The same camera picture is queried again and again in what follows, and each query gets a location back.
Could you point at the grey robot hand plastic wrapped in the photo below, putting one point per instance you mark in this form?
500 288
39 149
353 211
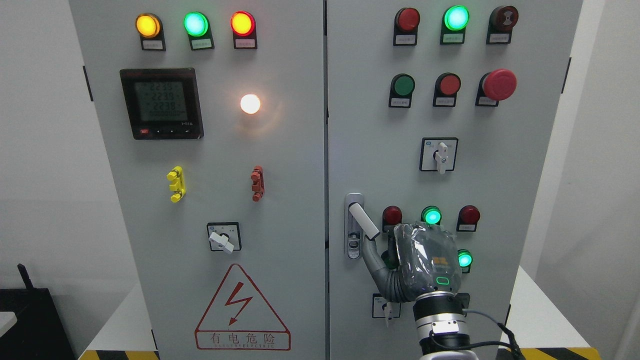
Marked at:
428 262

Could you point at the silver door handle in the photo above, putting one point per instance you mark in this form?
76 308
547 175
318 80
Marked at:
359 228

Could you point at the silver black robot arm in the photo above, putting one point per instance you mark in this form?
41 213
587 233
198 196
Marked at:
442 327

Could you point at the right grey cabinet door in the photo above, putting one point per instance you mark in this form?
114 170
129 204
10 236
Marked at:
375 150

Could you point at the grey cabinet door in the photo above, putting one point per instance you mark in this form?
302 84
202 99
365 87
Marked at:
283 234
375 150

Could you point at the left grey cabinet door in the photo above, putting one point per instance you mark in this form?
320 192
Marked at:
283 234

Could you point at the green lit button lower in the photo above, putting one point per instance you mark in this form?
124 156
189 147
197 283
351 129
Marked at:
465 260

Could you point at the green push button lower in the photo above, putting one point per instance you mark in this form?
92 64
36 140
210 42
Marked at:
390 259

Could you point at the green push button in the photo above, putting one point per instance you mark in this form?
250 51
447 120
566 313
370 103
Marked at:
390 259
401 91

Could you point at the green lit light middle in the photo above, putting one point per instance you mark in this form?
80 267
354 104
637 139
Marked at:
431 215

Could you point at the green lit light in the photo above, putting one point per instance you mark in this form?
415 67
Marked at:
453 26
431 215

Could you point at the dark red light middle left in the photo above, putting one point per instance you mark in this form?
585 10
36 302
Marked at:
391 217

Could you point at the dark red light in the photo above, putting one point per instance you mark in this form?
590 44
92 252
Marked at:
468 219
406 23
391 217

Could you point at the dark red light middle right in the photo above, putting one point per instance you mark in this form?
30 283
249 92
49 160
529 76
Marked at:
468 219

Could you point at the red push button upper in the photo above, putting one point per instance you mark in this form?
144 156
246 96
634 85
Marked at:
446 89

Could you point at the green push button upper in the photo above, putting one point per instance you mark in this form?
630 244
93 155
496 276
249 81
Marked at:
401 91

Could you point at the red terminal clip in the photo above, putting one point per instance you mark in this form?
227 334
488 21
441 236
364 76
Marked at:
258 183

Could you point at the red emergency stop button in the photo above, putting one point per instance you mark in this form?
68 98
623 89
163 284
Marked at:
495 86

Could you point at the red electrical hazard warning sticker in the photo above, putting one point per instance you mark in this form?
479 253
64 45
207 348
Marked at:
239 317

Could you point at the white lit indicator light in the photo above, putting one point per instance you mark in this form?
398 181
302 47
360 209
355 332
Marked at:
250 103

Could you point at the dark red light top right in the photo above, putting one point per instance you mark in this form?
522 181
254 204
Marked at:
406 23

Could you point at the green lit light top right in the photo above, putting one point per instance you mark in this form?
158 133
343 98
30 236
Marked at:
453 26

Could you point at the black red buzzer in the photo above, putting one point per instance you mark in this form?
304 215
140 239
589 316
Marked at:
501 23

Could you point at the yellow terminal clip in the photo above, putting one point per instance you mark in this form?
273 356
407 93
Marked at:
177 185

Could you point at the red lit indicator light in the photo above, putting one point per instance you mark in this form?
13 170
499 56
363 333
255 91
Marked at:
244 31

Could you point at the black digital power meter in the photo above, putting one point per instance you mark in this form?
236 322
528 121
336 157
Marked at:
162 103

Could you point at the green indicator light top left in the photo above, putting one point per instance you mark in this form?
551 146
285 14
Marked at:
198 30

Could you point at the yellow indicator light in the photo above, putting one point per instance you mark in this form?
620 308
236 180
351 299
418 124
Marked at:
150 31

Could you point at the black box with antenna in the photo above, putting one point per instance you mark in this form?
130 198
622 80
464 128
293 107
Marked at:
38 333

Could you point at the black rotary switch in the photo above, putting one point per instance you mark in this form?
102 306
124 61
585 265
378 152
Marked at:
464 299

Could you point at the white selector switch lower right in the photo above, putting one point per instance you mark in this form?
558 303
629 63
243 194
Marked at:
384 310

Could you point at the white selector switch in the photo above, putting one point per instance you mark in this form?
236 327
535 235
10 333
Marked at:
384 310
438 154

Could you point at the white selector switch upper right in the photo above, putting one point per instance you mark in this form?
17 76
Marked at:
438 154

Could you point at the white selector switch left door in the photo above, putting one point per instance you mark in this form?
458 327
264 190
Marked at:
224 237

